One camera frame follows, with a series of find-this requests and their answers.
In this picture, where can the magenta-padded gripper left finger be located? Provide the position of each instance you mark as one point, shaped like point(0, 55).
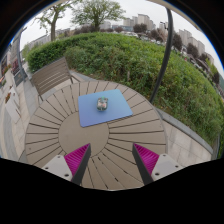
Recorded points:
point(76, 159)

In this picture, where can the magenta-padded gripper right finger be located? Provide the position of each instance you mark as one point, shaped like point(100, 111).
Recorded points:
point(146, 159)

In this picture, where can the transparent green computer mouse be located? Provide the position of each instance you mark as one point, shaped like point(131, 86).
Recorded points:
point(102, 104)

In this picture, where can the blue square mouse pad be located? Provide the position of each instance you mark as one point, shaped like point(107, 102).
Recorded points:
point(90, 113)

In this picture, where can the white planter box with flowers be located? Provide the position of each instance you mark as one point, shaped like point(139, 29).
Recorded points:
point(11, 106)

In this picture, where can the grey slatted outdoor chair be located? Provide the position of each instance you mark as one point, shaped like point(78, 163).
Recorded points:
point(50, 76)

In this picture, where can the green hedge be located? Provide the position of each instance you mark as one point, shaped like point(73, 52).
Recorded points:
point(133, 60)

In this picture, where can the dark curved umbrella pole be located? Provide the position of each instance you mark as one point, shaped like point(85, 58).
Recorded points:
point(165, 56)

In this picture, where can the tall grey sign board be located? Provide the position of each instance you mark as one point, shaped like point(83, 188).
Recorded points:
point(17, 56)

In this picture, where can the distant apartment buildings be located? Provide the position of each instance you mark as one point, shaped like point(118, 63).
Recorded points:
point(143, 20)

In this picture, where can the tall thin-crowned tree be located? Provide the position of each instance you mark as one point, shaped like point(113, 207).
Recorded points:
point(52, 20)

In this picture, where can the round-crowned green tree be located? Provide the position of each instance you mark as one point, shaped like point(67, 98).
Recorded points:
point(96, 10)

